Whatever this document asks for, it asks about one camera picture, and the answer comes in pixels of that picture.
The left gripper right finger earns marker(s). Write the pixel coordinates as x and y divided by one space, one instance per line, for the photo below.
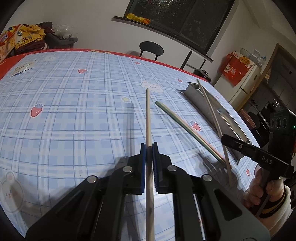
157 166

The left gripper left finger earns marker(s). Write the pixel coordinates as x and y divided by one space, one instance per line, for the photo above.
142 162

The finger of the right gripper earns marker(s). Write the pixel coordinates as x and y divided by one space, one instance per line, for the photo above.
249 150

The beige curved chopstick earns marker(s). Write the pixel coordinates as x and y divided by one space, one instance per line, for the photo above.
219 132

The green chopstick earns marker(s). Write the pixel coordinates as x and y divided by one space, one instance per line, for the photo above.
166 110

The beige short chopstick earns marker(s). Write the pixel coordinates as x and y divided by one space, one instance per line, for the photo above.
149 184

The pink chopstick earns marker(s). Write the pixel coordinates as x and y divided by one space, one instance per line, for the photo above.
197 137

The person's right hand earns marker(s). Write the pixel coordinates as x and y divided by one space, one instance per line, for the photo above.
253 196

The stainless steel utensil tray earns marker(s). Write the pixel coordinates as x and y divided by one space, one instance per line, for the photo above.
227 123

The white refrigerator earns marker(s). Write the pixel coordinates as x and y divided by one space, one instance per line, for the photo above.
236 94

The red cloth on refrigerator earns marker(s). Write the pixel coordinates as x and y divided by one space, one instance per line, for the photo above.
235 67

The blue plaid table mat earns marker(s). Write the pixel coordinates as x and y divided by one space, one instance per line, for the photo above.
77 114

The black round chair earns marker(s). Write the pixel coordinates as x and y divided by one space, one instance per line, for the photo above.
151 47

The dark window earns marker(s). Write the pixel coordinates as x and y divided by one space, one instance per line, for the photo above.
194 24

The yellow packet on windowsill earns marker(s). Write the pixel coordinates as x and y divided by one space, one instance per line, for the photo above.
139 19

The dark stool with bag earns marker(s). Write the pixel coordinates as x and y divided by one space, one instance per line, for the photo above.
61 37

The small paper card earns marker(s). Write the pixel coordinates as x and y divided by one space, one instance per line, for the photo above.
26 66

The orange snack bag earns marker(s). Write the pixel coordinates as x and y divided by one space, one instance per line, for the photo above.
8 40

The black metal chair frame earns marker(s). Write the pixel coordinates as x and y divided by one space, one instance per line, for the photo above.
195 64

